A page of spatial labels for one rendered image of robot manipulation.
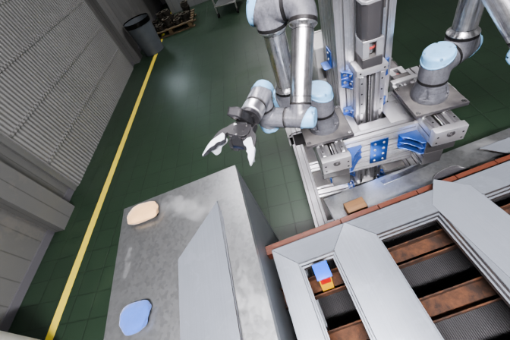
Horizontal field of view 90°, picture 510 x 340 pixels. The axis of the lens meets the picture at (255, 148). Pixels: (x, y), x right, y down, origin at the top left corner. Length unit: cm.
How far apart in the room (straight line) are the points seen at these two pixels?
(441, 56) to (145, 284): 146
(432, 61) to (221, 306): 121
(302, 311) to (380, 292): 28
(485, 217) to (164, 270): 123
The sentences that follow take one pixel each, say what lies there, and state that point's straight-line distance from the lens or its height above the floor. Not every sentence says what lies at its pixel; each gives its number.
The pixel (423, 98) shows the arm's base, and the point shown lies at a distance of 140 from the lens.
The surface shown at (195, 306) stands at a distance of 102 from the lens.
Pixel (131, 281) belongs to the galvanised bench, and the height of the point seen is 105.
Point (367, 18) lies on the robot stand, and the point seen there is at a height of 147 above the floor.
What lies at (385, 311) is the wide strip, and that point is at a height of 87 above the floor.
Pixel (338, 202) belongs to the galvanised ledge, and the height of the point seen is 68.
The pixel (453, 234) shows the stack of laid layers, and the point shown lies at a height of 84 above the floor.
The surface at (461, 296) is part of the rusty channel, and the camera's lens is 136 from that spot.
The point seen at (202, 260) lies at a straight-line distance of 105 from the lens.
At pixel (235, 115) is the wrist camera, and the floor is 153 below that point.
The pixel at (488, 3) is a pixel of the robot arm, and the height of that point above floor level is 147.
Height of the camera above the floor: 195
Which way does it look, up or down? 45 degrees down
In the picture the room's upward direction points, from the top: 24 degrees counter-clockwise
